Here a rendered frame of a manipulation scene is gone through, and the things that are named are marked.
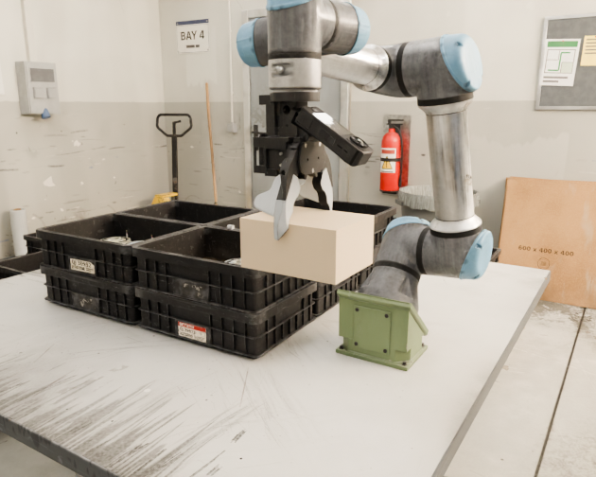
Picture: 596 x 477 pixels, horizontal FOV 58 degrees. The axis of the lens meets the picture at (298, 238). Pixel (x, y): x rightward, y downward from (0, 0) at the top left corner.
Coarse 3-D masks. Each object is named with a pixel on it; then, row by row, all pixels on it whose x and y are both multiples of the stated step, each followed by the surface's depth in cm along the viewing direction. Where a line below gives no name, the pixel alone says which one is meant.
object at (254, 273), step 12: (204, 228) 162; (216, 228) 160; (156, 240) 146; (132, 252) 139; (144, 252) 137; (156, 252) 134; (168, 252) 134; (180, 264) 131; (192, 264) 129; (204, 264) 127; (216, 264) 125; (228, 264) 124; (240, 276) 122; (252, 276) 121
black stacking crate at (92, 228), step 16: (80, 224) 172; (96, 224) 177; (112, 224) 182; (128, 224) 179; (144, 224) 175; (160, 224) 172; (176, 224) 168; (48, 240) 158; (48, 256) 159; (64, 256) 156; (80, 256) 152; (96, 256) 148; (112, 256) 144; (128, 256) 142; (80, 272) 152; (96, 272) 149; (112, 272) 146; (128, 272) 143
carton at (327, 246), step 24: (264, 216) 80; (312, 216) 80; (336, 216) 80; (360, 216) 80; (240, 240) 80; (264, 240) 77; (288, 240) 75; (312, 240) 73; (336, 240) 71; (360, 240) 78; (264, 264) 78; (288, 264) 76; (312, 264) 74; (336, 264) 72; (360, 264) 79
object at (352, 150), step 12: (312, 108) 76; (300, 120) 75; (312, 120) 74; (324, 120) 74; (312, 132) 74; (324, 132) 73; (336, 132) 73; (348, 132) 75; (324, 144) 74; (336, 144) 73; (348, 144) 72; (360, 144) 72; (348, 156) 72; (360, 156) 72
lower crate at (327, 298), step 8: (344, 280) 165; (352, 280) 170; (320, 288) 151; (328, 288) 156; (336, 288) 159; (344, 288) 165; (352, 288) 170; (312, 296) 151; (320, 296) 152; (328, 296) 156; (336, 296) 160; (320, 304) 152; (328, 304) 157; (336, 304) 159; (312, 312) 152; (320, 312) 152
